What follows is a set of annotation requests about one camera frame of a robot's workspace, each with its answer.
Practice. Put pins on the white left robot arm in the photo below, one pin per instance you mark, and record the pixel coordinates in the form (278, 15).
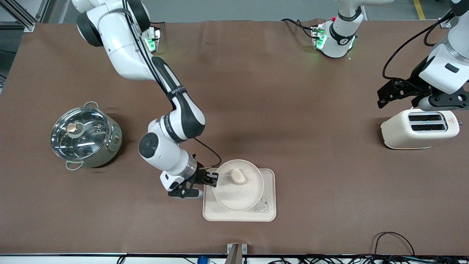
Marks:
(339, 40)

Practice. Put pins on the cream round plate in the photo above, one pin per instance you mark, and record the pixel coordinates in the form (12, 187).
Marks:
(234, 196)

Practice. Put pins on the brown table cover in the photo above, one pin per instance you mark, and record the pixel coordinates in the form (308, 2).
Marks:
(274, 91)

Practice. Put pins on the glass pot lid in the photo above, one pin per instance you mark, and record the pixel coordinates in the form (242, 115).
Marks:
(78, 134)

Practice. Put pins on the pale steamed bun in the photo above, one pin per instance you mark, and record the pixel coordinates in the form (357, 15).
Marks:
(238, 176)

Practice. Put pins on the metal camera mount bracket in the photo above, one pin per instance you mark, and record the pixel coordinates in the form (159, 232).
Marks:
(236, 253)

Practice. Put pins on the cream rabbit print tray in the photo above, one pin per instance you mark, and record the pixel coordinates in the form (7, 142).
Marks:
(269, 187)

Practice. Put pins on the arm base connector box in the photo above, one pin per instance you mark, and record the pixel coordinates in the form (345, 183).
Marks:
(318, 36)
(153, 40)

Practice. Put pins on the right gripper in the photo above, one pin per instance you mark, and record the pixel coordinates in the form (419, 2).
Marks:
(200, 175)

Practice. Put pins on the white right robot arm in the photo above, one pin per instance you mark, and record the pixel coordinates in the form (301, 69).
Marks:
(121, 40)

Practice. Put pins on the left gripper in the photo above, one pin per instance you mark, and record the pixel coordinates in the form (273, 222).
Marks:
(411, 85)

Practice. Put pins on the steel pot with glass lid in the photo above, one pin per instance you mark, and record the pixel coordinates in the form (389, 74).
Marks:
(110, 146)

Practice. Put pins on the cream two-slot toaster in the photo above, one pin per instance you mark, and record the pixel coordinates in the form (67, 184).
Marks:
(399, 134)

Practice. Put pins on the blue round knob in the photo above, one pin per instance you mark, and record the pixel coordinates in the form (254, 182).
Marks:
(202, 260)

